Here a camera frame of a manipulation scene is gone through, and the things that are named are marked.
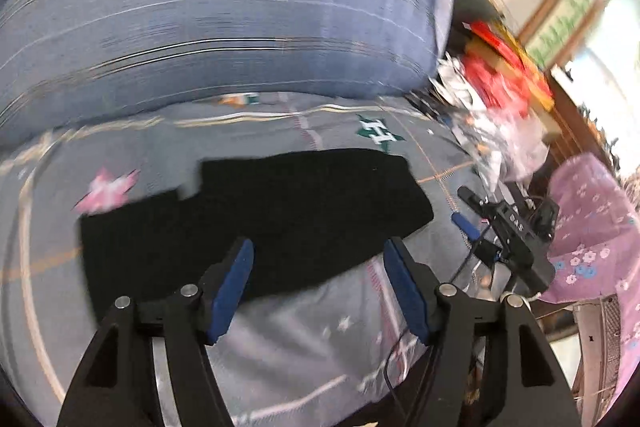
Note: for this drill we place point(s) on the grey printed bed sheet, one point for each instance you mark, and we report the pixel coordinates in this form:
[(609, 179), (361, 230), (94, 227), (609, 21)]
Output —
[(310, 357)]

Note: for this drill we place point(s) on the black pants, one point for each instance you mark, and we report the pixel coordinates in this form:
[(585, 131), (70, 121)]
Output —
[(280, 217)]

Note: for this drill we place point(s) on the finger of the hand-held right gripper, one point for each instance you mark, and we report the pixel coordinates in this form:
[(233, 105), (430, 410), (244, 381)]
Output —
[(472, 199), (465, 228)]

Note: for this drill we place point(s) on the framed green wall picture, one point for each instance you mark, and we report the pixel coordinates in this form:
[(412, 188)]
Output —
[(575, 2)]

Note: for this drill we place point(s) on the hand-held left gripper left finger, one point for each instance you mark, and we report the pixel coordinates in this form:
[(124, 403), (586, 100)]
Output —
[(231, 287)]

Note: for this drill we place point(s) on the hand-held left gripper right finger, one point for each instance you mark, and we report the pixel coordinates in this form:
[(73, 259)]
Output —
[(406, 287)]

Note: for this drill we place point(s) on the blue striped folded quilt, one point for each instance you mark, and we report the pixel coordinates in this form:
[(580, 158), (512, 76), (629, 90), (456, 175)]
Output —
[(210, 17)]

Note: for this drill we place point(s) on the pink floral cloth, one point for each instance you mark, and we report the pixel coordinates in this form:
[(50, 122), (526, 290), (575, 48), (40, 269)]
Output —
[(595, 227)]

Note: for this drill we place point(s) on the grey mesh basket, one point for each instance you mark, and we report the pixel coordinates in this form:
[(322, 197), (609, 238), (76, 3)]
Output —
[(597, 347)]

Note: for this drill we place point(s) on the yellow box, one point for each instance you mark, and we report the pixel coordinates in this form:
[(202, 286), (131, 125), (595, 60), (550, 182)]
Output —
[(535, 82)]

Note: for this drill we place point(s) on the clear crumpled plastic bags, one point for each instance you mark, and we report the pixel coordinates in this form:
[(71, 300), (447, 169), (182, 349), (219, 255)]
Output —
[(505, 142)]

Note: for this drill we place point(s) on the red packets pile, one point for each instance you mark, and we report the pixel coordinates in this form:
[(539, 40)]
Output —
[(492, 72)]

